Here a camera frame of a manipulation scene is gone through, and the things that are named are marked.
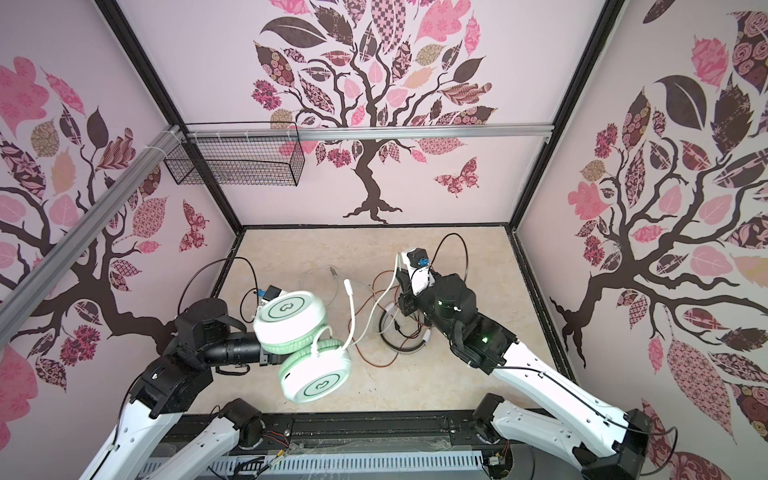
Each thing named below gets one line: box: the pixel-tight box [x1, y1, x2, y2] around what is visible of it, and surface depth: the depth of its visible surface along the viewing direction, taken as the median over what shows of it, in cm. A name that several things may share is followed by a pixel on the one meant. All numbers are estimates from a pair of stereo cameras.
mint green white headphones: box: [253, 291, 352, 404], surface depth 39 cm
